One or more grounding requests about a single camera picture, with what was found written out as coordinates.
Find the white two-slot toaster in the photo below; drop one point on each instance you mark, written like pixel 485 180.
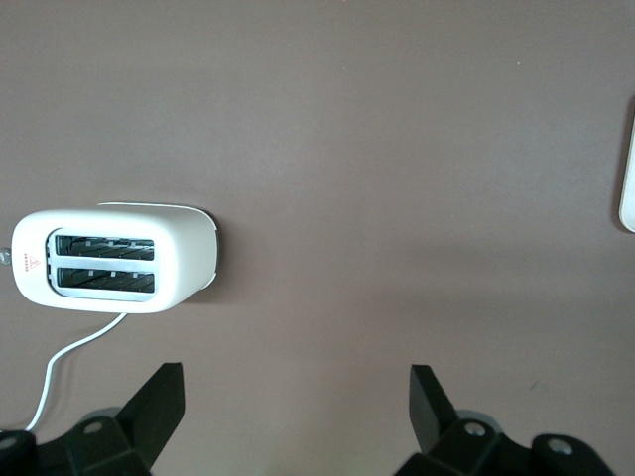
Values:
pixel 183 258

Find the brown table cover mat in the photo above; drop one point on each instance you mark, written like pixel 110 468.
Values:
pixel 372 173

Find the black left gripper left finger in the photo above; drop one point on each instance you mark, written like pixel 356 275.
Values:
pixel 149 421

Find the cream rabbit print tray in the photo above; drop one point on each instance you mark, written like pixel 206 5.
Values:
pixel 629 173

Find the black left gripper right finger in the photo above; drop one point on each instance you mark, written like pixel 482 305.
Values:
pixel 431 416

